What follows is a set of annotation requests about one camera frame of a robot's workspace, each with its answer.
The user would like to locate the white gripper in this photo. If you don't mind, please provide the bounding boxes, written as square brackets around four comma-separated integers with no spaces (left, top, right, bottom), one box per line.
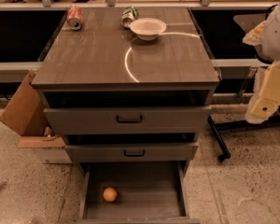
[243,21,280,124]

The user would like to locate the orange fruit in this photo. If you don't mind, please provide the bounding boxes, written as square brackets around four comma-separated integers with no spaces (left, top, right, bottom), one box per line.
[103,187,118,203]

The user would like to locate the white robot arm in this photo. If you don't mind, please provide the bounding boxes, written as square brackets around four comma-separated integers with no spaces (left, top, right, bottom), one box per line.
[243,3,280,124]

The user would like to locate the grey top drawer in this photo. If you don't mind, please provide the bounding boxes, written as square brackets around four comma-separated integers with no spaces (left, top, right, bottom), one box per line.
[44,106,210,135]

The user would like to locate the grey drawer cabinet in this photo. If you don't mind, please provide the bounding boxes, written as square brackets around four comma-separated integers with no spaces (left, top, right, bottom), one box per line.
[31,6,221,173]

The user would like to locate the grey middle drawer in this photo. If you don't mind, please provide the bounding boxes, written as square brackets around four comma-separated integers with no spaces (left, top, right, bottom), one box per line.
[65,142,198,162]

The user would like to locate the grey open bottom drawer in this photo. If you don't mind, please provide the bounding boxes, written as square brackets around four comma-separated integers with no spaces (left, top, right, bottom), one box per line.
[79,161,200,224]

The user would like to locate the black rolling stand table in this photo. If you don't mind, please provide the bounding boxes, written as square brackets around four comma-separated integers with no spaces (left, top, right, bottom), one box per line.
[208,5,280,161]

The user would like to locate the white bowl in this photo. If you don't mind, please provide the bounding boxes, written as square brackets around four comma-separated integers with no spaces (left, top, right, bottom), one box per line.
[130,18,166,41]

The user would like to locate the green soda can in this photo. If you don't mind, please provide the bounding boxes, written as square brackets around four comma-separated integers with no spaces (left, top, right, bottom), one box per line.
[121,6,138,28]

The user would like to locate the red soda can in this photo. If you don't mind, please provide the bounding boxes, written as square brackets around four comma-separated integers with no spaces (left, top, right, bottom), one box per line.
[66,6,83,31]

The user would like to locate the brown cardboard box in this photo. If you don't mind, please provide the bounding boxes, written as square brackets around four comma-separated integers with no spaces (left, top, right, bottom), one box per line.
[0,70,73,164]

